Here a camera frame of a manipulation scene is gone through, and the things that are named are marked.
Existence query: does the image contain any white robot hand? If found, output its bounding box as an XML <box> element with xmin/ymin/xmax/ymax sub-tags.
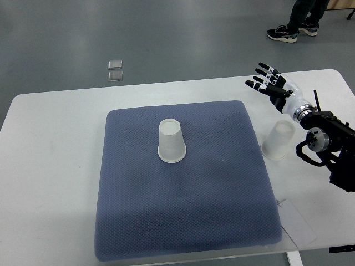
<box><xmin>245</xmin><ymin>62</ymin><xmax>315</xmax><ymax>120</ymax></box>

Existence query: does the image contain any white paper cup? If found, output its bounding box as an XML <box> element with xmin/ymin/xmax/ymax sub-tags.
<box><xmin>261</xmin><ymin>120</ymin><xmax>295</xmax><ymax>160</ymax></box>
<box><xmin>158</xmin><ymin>119</ymin><xmax>186</xmax><ymax>163</ymax></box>

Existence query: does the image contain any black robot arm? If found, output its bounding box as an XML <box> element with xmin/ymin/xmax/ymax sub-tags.
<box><xmin>245</xmin><ymin>63</ymin><xmax>354</xmax><ymax>192</ymax></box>

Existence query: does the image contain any person in dark trousers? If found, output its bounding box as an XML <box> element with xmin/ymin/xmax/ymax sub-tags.
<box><xmin>267</xmin><ymin>0</ymin><xmax>330</xmax><ymax>43</ymax></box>

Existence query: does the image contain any white paper cup on cushion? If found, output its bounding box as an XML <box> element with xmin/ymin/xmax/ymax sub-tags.
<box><xmin>158</xmin><ymin>119</ymin><xmax>186</xmax><ymax>163</ymax></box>

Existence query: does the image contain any blue textured cushion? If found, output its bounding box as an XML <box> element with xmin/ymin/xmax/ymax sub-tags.
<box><xmin>94</xmin><ymin>100</ymin><xmax>282</xmax><ymax>262</ymax></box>

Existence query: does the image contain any white paper tag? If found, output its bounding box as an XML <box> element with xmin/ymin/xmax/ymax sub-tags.
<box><xmin>277</xmin><ymin>200</ymin><xmax>317</xmax><ymax>248</ymax></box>

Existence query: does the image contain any upper clear floor plate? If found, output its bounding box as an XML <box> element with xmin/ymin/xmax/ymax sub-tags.
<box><xmin>108</xmin><ymin>59</ymin><xmax>123</xmax><ymax>70</ymax></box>

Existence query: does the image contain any white table leg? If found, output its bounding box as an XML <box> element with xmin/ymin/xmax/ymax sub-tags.
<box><xmin>286</xmin><ymin>251</ymin><xmax>303</xmax><ymax>266</ymax></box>

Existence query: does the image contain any black table control panel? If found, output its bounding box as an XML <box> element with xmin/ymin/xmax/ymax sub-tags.
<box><xmin>328</xmin><ymin>244</ymin><xmax>355</xmax><ymax>254</ymax></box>

